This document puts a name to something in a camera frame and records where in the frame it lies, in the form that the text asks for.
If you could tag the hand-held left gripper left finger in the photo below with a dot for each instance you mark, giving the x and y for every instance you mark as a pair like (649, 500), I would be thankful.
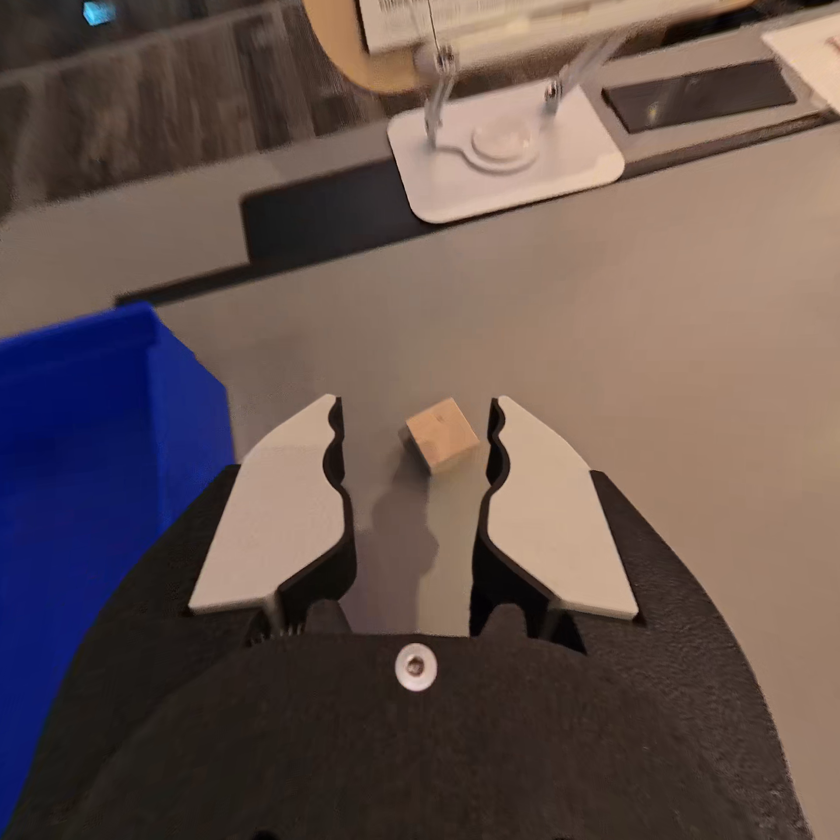
(275, 525)

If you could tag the instruction sheet on stand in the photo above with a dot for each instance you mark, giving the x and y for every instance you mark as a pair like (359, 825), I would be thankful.
(512, 177)

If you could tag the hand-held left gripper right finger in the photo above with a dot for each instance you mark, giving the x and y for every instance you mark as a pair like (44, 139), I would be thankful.
(558, 531)

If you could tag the wooden cube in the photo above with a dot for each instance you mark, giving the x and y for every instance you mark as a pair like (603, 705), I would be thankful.
(443, 433)

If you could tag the black flat strip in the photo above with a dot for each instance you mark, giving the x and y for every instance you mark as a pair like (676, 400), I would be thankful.
(709, 95)

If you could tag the paper sheet in plastic sleeve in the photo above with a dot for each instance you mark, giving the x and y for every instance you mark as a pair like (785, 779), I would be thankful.
(814, 59)

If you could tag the blue plastic bin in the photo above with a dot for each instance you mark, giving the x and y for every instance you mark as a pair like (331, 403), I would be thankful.
(79, 459)

